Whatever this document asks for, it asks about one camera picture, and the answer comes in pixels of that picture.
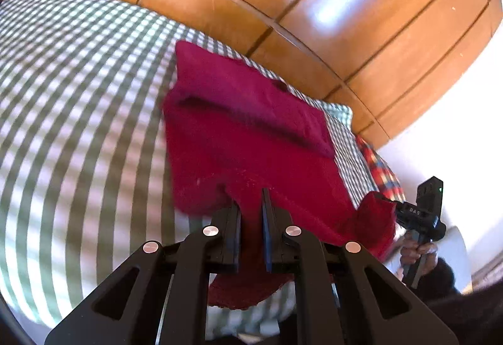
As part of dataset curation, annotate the wooden wardrobe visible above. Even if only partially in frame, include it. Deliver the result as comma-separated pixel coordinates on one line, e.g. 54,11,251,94
8,0,503,152

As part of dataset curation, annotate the person's right hand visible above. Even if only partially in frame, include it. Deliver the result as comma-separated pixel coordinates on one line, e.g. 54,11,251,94
398,230,439,280

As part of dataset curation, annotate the green checked bed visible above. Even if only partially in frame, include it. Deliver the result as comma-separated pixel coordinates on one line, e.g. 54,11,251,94
0,0,378,342

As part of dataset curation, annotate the dark red garment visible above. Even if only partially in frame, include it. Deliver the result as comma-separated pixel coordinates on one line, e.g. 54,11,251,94
162,39,398,311

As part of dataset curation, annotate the red blue plaid pillow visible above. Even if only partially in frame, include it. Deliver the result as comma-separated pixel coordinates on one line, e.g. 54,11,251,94
355,134,406,205

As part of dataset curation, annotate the person's right forearm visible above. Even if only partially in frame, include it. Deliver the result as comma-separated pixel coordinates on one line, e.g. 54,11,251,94
411,256,503,345

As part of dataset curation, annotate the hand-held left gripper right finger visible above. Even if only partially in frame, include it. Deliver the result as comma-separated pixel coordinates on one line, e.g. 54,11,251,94
262,187,460,345

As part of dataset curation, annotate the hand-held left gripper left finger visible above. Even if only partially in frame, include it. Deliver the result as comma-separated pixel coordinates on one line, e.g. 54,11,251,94
44,203,242,345

